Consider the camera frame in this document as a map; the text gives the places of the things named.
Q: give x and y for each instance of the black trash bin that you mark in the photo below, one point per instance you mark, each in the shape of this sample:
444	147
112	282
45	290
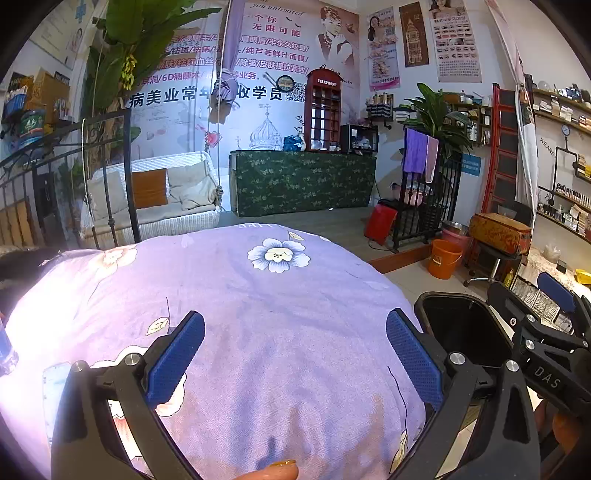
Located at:
461	323

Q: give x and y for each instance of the red bag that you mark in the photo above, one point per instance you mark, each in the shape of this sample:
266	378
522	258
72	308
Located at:
381	221

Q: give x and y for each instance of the white standing banner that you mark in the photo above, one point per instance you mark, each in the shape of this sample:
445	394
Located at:
526	138

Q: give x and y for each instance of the pink basin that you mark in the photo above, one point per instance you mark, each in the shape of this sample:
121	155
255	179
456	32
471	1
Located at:
464	240

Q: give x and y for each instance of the red phone booth cabinet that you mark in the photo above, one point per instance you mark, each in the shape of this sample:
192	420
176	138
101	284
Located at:
323	82

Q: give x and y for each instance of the person's right hand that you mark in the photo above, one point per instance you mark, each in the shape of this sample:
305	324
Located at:
561	427

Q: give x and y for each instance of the wooden wall shelves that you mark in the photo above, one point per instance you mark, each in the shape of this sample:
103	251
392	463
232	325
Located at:
568	110

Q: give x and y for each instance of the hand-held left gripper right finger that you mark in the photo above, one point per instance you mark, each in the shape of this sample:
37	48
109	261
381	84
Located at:
413	355

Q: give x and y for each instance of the black iron bed frame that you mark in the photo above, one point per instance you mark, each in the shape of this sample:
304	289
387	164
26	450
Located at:
131	184

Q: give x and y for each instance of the eyebrow chart poster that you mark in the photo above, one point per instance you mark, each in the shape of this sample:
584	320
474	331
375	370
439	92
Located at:
455	41

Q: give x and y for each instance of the pink towel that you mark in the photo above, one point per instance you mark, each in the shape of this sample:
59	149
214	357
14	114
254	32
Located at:
431	159

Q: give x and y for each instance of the green tin bucket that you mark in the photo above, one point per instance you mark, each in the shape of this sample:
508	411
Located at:
32	129

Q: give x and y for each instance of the black display box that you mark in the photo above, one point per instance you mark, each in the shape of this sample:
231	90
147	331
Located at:
360	138

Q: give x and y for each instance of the rolling stool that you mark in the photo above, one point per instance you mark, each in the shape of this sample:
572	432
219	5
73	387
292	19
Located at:
494	272

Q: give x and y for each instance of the orange bucket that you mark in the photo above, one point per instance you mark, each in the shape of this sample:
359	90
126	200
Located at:
444	261

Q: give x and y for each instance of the small bottle wall shelf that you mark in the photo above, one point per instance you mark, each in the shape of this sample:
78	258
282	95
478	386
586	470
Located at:
380	110

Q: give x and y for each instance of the white wicker sofa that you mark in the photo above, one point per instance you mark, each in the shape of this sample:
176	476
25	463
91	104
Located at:
184	224

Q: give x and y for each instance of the flat grey cushion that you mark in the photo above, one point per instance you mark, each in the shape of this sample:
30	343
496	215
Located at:
106	194

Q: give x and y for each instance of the green patterned cloth table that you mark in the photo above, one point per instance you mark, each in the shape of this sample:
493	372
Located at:
304	184

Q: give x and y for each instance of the large printed wall banner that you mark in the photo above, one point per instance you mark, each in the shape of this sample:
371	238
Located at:
277	106

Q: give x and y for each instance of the large grey cushion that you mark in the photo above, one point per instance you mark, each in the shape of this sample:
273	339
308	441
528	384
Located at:
191	184

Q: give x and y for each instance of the orange cushion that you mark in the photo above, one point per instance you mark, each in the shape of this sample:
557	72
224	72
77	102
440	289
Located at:
149	189

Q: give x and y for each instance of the person's left hand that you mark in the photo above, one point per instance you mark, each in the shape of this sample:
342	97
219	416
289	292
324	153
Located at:
274	471

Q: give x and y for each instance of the banana plant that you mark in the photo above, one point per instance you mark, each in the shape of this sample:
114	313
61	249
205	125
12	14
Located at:
134	41

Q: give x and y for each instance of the orange patterned case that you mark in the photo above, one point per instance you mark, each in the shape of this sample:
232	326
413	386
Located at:
501	233

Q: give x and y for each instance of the cardboard box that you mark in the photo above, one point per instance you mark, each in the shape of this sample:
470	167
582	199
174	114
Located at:
48	92

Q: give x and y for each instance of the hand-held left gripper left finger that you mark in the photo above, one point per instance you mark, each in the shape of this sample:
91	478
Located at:
178	355

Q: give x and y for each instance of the brown tower poster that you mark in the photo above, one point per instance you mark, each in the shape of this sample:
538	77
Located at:
414	32

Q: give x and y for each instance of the wooden plant-side wall shelf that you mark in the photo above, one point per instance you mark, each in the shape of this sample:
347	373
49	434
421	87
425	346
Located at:
478	120

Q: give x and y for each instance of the purple floral blanket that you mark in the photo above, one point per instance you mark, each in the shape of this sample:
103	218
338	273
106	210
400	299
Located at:
277	323

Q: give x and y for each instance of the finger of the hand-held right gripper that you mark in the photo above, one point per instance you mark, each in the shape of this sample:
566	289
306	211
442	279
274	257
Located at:
556	290
517	314

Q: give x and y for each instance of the pink wall poster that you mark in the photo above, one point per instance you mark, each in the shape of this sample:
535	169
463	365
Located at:
383	46

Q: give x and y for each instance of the blue ornament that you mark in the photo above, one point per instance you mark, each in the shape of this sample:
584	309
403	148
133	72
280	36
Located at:
292	144

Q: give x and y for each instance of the purple towel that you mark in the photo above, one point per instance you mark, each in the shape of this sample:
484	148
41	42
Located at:
415	152

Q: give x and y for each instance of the black metal rack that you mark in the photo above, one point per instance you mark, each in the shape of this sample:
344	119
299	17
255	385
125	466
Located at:
436	217

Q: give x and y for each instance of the green potted plant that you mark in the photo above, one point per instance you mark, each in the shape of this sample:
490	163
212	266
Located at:
438	115

